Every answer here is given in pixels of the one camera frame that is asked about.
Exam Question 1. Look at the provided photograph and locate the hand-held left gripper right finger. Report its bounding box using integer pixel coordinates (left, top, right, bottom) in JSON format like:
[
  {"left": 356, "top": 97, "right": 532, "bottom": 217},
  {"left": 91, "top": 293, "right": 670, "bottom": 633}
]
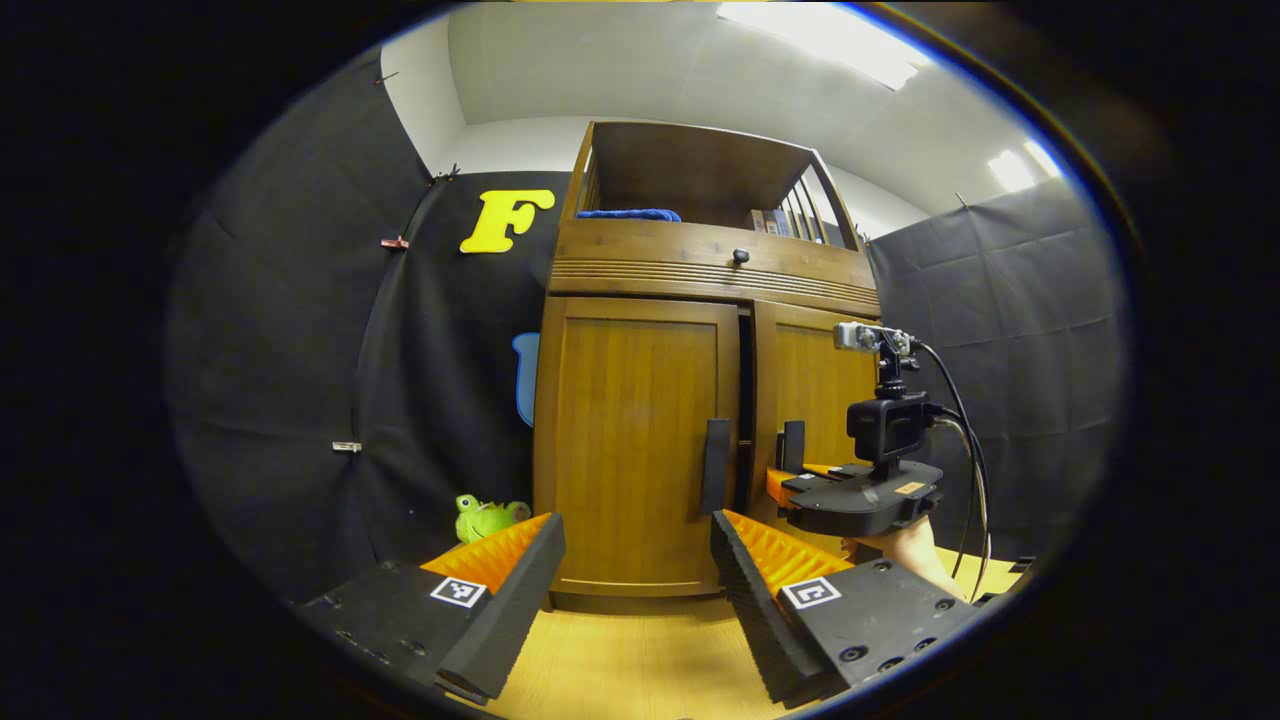
[{"left": 710, "top": 508, "right": 986, "bottom": 711}]

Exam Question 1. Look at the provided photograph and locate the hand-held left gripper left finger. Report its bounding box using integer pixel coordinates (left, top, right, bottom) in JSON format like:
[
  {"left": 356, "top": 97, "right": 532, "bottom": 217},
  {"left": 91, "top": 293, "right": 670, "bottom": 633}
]
[{"left": 290, "top": 512, "right": 567, "bottom": 706}]

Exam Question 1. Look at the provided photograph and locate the wooden shoe cabinet door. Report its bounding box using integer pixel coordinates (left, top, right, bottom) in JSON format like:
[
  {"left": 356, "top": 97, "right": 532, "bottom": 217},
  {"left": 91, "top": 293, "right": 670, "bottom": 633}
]
[
  {"left": 535, "top": 297, "right": 743, "bottom": 599},
  {"left": 750, "top": 300, "right": 881, "bottom": 561}
]

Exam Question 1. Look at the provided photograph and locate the wooden double-door shoe cabinet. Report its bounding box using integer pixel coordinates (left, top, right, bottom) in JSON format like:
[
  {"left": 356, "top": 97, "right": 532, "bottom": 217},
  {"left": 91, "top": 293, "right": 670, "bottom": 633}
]
[{"left": 530, "top": 120, "right": 883, "bottom": 616}]

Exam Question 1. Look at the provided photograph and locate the green frog toy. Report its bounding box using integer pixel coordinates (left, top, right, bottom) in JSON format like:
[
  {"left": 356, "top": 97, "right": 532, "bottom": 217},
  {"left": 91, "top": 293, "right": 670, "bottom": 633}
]
[{"left": 455, "top": 494, "right": 533, "bottom": 546}]

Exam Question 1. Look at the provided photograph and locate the small ceiling light panel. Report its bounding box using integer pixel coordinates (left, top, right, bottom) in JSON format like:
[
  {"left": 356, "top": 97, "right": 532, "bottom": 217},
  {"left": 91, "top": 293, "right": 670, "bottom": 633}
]
[{"left": 988, "top": 138, "right": 1063, "bottom": 193}]

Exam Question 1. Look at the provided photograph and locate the black backdrop cloth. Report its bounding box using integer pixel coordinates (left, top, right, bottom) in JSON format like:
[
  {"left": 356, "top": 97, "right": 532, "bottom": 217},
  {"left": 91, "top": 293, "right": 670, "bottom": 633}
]
[{"left": 165, "top": 50, "right": 1126, "bottom": 601}]

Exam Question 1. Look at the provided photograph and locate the large ceiling light panel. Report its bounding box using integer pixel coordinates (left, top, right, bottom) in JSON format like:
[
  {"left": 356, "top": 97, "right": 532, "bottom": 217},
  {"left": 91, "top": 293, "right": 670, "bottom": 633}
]
[{"left": 715, "top": 0, "right": 936, "bottom": 93}]

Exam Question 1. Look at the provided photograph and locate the grey cable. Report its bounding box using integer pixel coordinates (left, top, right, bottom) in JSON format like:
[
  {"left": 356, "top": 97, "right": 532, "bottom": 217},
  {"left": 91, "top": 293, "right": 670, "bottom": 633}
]
[{"left": 930, "top": 415, "right": 981, "bottom": 586}]

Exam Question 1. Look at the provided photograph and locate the black cable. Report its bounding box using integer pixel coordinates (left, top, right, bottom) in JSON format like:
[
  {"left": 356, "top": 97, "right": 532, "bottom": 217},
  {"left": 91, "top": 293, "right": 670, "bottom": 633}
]
[{"left": 905, "top": 340, "right": 993, "bottom": 581}]

